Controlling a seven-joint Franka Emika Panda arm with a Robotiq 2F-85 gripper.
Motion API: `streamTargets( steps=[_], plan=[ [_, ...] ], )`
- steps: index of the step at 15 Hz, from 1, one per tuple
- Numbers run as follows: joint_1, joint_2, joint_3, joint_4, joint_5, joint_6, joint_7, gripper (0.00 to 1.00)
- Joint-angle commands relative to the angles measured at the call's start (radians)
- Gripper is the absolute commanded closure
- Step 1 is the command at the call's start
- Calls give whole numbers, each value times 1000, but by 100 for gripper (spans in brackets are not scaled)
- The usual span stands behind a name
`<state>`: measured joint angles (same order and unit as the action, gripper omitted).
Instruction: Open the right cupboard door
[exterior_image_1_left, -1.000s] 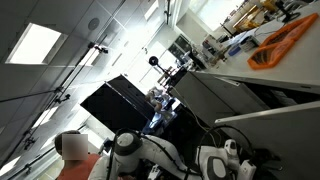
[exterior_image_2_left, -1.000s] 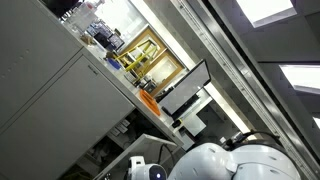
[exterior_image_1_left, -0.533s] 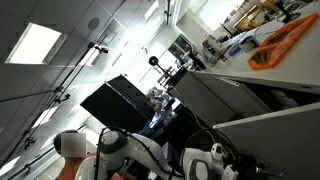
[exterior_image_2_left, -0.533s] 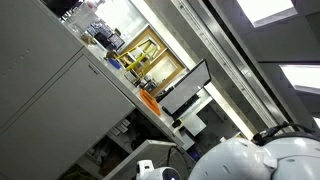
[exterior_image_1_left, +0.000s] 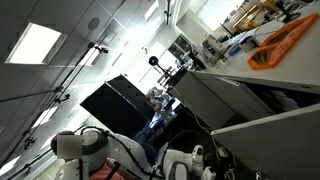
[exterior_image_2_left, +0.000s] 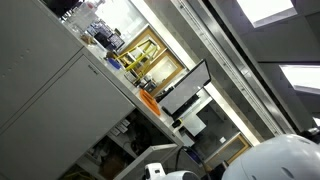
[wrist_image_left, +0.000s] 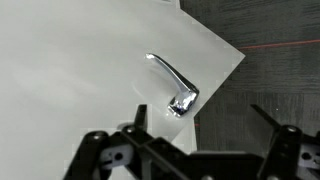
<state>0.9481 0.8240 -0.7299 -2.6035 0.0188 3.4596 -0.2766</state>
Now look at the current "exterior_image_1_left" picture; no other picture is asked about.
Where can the chrome faucet spout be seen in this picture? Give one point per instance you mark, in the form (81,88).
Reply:
(258,175)

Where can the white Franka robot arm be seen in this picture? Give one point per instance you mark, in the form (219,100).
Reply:
(131,150)

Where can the black round-headed stand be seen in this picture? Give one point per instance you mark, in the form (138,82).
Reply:
(153,60)

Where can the plain grey cabinet panel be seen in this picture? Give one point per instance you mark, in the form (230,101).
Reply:
(203,100)

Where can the large black panel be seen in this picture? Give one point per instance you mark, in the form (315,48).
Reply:
(113,106)

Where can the rectangular ceiling light panel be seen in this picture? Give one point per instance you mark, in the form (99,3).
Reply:
(33,45)
(8,166)
(45,116)
(88,57)
(151,10)

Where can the blue plastic container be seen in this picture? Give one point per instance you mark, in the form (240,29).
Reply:
(234,50)

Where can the round ceiling speaker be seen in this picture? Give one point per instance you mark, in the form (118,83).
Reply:
(94,24)

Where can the person in red shirt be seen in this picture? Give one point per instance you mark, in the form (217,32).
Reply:
(100,173)

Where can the grey device box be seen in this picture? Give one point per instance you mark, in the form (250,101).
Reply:
(251,43)

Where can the white paper stack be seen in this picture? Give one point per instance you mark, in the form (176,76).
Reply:
(286,100)

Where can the black ceiling rig camera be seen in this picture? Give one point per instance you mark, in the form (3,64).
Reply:
(101,50)

